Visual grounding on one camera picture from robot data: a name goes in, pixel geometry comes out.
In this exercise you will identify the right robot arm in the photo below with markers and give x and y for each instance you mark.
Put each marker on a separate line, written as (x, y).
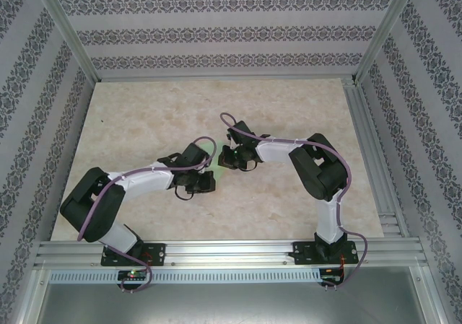
(274, 152)

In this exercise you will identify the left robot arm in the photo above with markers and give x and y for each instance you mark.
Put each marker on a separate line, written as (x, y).
(148, 181)

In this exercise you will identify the grey sheet metal tray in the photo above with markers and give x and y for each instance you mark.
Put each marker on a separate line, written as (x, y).
(231, 306)

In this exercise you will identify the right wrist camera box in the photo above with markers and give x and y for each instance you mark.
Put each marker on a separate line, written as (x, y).
(242, 131)

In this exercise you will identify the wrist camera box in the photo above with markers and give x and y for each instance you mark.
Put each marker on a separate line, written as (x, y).
(242, 131)
(195, 153)

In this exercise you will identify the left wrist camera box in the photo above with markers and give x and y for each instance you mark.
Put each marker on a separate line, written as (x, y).
(195, 153)

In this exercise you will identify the aluminium rear frame rail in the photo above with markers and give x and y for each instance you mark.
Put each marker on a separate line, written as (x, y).
(223, 79)

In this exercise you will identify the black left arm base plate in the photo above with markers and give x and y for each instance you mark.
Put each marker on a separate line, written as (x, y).
(157, 253)

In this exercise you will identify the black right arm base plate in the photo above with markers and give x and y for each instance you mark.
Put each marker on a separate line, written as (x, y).
(301, 255)

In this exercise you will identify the aluminium side frame rail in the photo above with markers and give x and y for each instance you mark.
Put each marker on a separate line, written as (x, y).
(375, 165)

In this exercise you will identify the aluminium right rear frame post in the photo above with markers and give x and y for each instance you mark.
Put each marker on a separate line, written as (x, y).
(388, 28)

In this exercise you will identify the aluminium frame post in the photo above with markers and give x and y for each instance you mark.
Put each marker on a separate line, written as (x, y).
(388, 28)
(68, 31)

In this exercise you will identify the aluminium left rear frame post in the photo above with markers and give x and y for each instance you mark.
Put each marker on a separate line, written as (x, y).
(68, 31)

